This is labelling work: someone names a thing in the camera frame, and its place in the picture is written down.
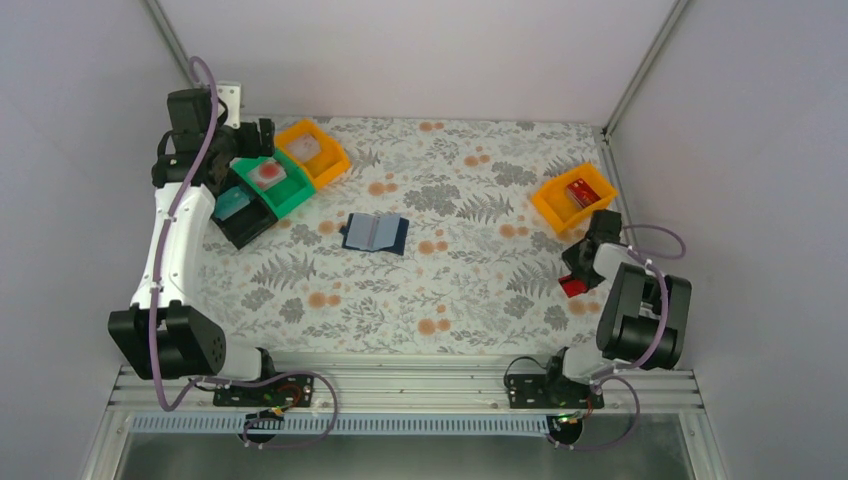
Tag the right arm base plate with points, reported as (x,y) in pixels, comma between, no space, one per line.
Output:
(549,389)

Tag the orange plastic bin right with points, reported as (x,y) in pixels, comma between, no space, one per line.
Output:
(568,199)

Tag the orange plastic bin left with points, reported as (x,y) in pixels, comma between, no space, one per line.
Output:
(332,163)

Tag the black plastic bin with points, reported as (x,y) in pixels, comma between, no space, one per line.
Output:
(246,225)

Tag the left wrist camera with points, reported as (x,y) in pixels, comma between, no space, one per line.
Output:
(229,96)

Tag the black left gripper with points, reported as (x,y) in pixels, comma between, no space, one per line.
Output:
(252,137)

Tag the red circle card in green bin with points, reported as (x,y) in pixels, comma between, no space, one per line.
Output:
(267,174)

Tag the orange plastic bin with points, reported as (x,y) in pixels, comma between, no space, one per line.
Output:
(332,163)
(568,199)

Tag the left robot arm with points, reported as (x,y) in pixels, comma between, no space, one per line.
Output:
(191,172)

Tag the aluminium rail frame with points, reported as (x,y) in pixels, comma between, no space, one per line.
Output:
(459,384)

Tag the pale floral card in orange bin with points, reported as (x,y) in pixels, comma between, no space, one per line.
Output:
(305,148)

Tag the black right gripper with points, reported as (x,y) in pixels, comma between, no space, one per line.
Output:
(581,263)

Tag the blue leather card holder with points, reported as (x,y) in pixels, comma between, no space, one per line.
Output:
(375,233)

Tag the teal card in black bin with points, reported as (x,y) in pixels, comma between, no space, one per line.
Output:
(231,202)

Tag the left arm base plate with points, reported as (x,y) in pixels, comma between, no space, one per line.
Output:
(289,391)

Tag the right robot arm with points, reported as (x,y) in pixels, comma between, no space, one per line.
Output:
(643,322)

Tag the green plastic bin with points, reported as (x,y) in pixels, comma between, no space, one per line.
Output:
(285,196)

